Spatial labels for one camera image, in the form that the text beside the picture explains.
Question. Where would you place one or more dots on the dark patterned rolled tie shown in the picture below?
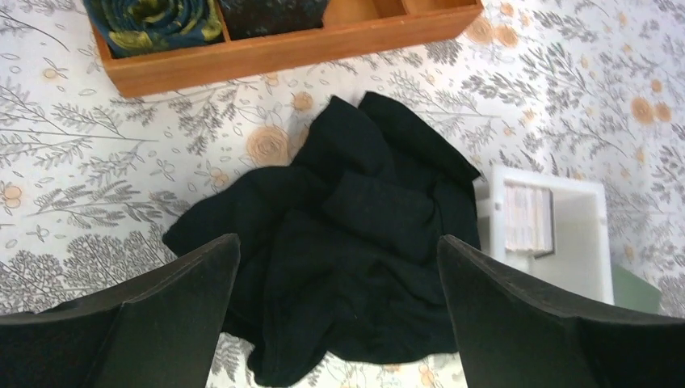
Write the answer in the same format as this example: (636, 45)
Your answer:
(246, 19)

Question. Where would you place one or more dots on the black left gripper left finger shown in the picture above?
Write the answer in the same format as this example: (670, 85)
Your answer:
(158, 329)

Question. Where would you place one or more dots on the blue yellow rolled tie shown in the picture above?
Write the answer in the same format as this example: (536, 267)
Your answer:
(138, 27)

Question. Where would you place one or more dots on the stack of white cards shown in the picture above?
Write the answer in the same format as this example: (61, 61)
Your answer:
(529, 220)

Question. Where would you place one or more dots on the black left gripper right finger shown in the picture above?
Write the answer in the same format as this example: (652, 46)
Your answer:
(515, 330)

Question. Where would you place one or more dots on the black cloth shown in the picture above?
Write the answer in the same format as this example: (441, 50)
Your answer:
(338, 249)

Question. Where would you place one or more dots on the orange wooden compartment tray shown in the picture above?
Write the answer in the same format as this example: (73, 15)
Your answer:
(350, 29)

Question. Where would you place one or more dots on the green leather card holder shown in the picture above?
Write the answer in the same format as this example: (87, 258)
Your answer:
(634, 293)

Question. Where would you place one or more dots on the white plastic card box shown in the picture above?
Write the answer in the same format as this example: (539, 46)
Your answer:
(581, 262)

